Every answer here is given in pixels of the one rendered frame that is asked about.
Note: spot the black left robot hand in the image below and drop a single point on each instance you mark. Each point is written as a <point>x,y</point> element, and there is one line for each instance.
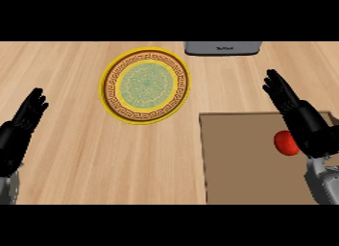
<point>15,128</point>

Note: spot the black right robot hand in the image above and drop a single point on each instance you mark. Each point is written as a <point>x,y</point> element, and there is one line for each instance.
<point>304,121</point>

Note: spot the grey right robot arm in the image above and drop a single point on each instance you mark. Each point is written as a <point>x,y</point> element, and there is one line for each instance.
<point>331,181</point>

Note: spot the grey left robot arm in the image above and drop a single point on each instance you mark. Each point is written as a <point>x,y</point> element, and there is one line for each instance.
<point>3,189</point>

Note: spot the red tomato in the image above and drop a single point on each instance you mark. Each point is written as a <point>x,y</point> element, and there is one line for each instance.
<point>286,143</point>

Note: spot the brown tray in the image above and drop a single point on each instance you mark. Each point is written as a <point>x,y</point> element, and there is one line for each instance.
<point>252,160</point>

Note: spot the yellow patterned plate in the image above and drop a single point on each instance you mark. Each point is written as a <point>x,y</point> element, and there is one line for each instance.
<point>145,85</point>

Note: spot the grey appliance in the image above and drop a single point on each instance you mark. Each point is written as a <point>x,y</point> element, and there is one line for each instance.
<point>223,48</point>

